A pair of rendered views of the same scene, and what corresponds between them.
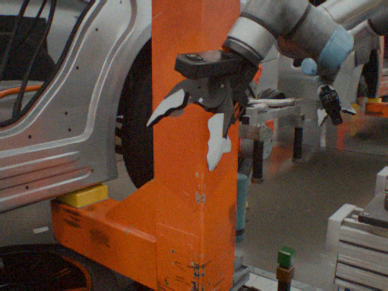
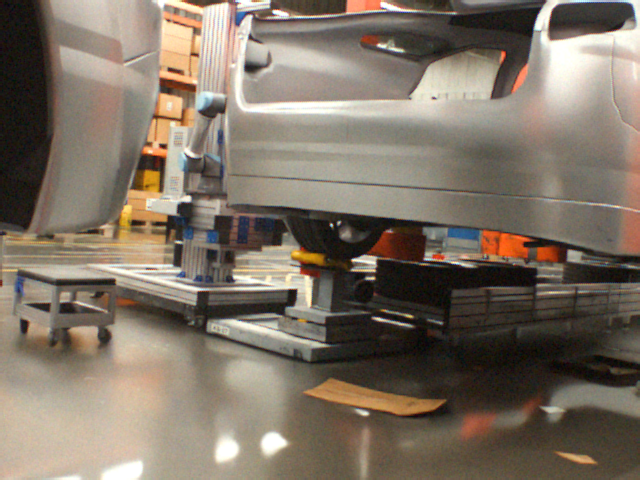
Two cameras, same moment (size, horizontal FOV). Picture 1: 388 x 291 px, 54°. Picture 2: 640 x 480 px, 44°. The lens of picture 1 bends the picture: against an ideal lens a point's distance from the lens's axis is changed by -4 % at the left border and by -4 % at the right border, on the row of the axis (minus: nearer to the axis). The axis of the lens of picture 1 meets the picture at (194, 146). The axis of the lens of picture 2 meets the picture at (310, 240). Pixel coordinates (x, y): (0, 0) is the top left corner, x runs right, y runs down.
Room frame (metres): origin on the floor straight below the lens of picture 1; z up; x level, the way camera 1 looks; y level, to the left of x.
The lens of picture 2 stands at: (6.11, 0.25, 0.83)
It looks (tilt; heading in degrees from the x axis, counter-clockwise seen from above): 3 degrees down; 185
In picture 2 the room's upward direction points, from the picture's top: 5 degrees clockwise
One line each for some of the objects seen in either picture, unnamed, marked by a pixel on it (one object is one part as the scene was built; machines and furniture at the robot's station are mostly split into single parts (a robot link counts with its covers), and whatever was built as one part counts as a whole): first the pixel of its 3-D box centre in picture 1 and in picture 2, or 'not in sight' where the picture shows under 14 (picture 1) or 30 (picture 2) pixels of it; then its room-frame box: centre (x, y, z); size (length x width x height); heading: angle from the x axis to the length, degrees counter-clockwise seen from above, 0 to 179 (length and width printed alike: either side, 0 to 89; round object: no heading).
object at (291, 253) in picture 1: (286, 256); not in sight; (0.98, -0.25, 0.64); 0.04 x 0.04 x 0.04; 52
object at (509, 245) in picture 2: not in sight; (533, 237); (-0.31, 1.44, 0.69); 0.52 x 0.17 x 0.35; 52
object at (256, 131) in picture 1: (251, 130); not in sight; (1.34, -0.19, 0.93); 0.09 x 0.05 x 0.05; 52
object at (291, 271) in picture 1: (285, 272); not in sight; (0.98, -0.25, 0.59); 0.04 x 0.04 x 0.04; 52
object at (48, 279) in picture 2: not in sight; (63, 305); (2.19, -1.33, 0.17); 0.43 x 0.36 x 0.34; 53
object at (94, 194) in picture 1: (82, 192); (407, 229); (1.32, 0.40, 0.71); 0.14 x 0.14 x 0.05; 52
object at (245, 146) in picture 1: (242, 139); not in sight; (1.55, -0.19, 0.85); 0.21 x 0.14 x 0.14; 52
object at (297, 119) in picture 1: (292, 118); not in sight; (1.61, -0.40, 0.93); 0.09 x 0.05 x 0.05; 52
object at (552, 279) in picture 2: not in sight; (593, 298); (-1.10, 2.16, 0.20); 1.00 x 0.86 x 0.39; 142
